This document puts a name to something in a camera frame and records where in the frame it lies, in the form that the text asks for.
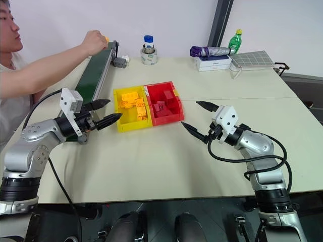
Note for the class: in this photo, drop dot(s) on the grey grid panel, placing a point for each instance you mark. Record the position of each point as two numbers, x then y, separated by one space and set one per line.
252 59

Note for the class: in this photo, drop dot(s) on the person's bare forearm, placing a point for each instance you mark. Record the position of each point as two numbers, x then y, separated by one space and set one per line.
45 69

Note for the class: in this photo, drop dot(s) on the person's head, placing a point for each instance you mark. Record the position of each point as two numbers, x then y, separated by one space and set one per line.
8 27

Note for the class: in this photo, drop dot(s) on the dark grey furniture piece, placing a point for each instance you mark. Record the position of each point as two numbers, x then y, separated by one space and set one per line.
305 85

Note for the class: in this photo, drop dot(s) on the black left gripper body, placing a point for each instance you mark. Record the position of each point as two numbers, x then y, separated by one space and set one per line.
84 121

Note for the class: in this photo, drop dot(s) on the dark rounded shape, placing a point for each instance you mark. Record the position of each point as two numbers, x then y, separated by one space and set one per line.
186 227
126 227

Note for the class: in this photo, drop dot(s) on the person's bare hand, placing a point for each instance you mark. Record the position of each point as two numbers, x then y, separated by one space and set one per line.
94 41

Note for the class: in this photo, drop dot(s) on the red building block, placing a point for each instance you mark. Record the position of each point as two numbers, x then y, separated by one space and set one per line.
168 95
158 106
162 113

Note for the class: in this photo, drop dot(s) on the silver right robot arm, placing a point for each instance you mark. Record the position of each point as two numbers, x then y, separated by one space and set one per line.
257 145

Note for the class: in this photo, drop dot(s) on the white tape roll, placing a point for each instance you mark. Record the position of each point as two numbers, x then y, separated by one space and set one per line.
149 59

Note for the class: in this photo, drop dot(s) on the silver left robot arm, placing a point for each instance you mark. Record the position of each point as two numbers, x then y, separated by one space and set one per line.
30 153

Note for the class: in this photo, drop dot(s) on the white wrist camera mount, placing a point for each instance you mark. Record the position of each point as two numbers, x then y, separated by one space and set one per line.
227 116
66 99

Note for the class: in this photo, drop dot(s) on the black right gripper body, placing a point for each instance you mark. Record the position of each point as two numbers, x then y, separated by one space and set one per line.
215 132

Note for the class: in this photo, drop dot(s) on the white phone box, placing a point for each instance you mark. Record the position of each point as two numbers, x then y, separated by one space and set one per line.
214 68
214 60

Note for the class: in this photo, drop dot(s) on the green bottle with yellow cap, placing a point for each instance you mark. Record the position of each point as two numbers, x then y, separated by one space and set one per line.
234 42

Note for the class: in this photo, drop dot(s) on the green conveyor belt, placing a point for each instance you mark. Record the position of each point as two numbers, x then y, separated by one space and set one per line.
93 73

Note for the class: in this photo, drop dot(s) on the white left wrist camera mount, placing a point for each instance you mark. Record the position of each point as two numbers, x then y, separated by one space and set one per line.
66 99

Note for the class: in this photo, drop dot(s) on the black table clamp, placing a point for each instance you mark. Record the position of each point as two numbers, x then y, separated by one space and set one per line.
286 66

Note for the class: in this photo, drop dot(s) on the red plastic bin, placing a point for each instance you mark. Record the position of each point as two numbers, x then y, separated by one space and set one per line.
167 120

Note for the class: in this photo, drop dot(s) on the yellow plastic bin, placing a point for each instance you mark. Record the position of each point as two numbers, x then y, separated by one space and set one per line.
131 124

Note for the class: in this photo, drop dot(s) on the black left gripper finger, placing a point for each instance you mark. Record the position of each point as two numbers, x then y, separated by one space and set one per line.
108 120
99 103

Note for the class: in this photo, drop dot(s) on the blue-capped small bottle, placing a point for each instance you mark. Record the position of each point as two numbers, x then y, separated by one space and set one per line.
149 40

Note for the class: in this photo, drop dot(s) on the person's white shirt torso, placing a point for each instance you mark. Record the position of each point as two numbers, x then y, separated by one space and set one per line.
12 111

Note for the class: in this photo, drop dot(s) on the yellow building block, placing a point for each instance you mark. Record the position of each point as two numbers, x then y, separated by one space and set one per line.
141 111
130 97
140 102
125 104

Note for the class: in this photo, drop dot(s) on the purple grey folded umbrella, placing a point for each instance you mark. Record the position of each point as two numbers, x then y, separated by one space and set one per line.
209 51

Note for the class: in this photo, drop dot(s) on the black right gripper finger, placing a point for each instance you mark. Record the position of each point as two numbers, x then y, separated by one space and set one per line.
208 106
196 132

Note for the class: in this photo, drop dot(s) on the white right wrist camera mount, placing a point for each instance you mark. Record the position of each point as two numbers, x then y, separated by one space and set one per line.
227 116

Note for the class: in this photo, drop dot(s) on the dark grey pillar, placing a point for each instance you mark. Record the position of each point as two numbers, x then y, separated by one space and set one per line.
220 22

